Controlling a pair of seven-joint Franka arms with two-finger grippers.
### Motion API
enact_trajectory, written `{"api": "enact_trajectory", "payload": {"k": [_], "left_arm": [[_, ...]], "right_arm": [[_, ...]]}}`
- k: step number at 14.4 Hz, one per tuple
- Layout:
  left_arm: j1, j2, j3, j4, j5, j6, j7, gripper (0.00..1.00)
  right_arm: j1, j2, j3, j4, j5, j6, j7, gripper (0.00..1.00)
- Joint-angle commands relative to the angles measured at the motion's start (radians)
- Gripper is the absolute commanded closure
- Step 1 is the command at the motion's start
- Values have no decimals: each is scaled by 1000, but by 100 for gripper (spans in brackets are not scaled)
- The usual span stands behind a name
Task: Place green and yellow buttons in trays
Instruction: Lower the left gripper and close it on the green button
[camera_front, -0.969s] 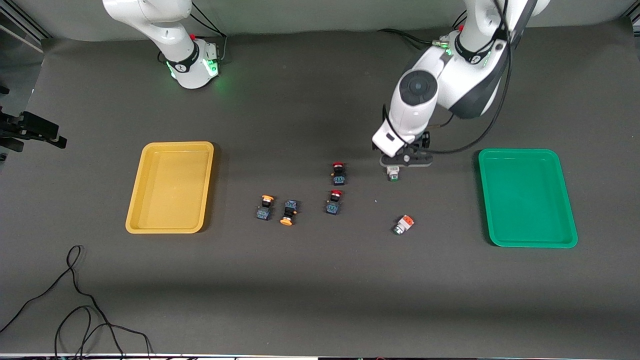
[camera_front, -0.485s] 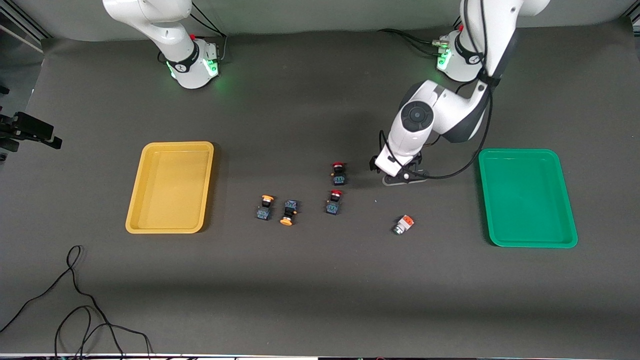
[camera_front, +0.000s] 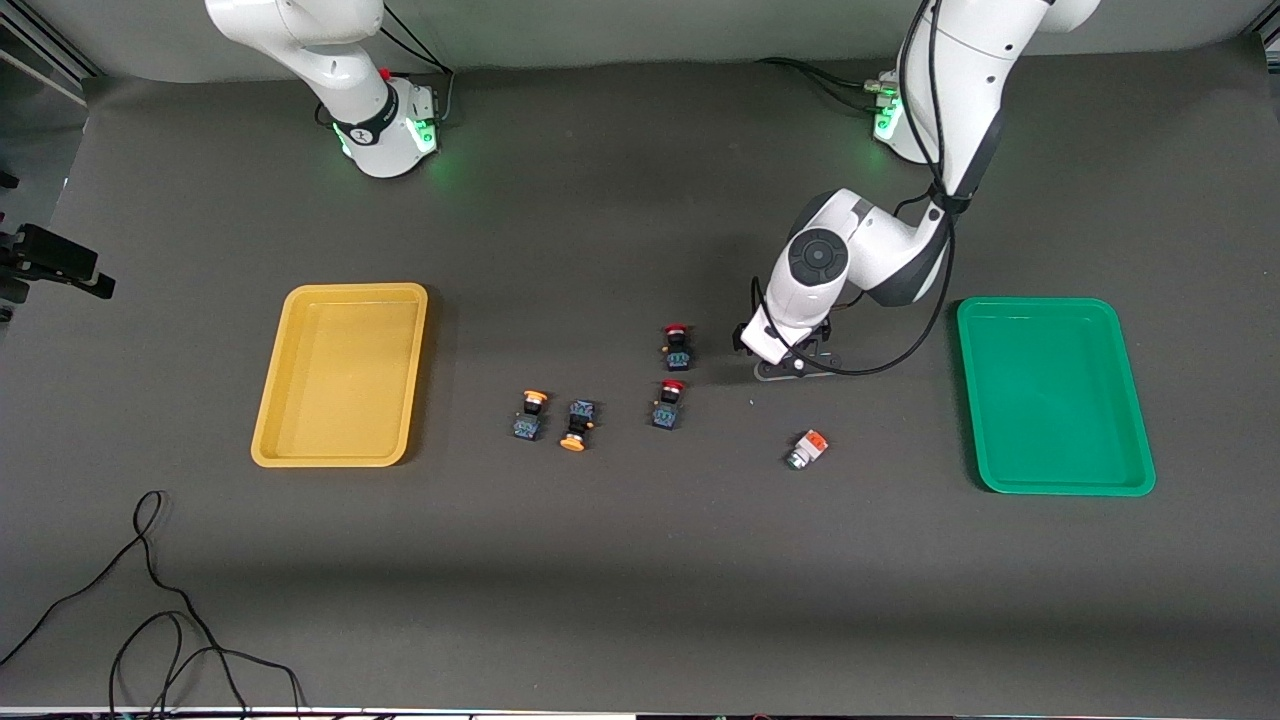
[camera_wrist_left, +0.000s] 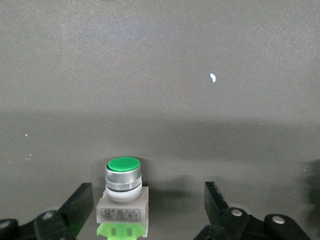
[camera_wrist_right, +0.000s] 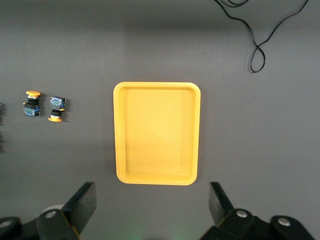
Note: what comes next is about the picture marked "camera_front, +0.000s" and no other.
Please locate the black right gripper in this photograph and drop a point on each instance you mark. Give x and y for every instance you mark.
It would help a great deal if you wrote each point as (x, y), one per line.
(52, 253)

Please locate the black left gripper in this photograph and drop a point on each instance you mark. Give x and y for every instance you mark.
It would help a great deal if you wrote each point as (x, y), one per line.
(826, 331)

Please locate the green button with orange back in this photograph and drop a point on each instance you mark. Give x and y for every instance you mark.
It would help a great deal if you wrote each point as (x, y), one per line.
(808, 447)

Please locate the yellow push button blue block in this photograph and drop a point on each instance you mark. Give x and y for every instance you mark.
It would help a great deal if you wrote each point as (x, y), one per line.
(529, 416)
(580, 413)

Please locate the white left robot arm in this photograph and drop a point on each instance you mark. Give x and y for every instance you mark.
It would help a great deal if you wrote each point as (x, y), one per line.
(870, 250)

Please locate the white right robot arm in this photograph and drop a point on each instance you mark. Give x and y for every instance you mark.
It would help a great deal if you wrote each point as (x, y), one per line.
(300, 30)

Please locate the red push button blue block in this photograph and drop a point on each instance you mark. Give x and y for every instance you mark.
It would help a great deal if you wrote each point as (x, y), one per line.
(667, 412)
(678, 355)

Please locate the green plastic tray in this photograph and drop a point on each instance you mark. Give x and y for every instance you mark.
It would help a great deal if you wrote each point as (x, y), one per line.
(1050, 400)

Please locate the yellow plastic tray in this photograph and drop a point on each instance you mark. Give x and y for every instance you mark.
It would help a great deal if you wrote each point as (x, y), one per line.
(340, 380)

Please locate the dark grey table cover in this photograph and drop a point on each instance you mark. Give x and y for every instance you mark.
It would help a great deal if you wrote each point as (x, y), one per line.
(640, 600)

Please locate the aluminium frame rail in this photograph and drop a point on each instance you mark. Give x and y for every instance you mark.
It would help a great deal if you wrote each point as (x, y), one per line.
(50, 50)

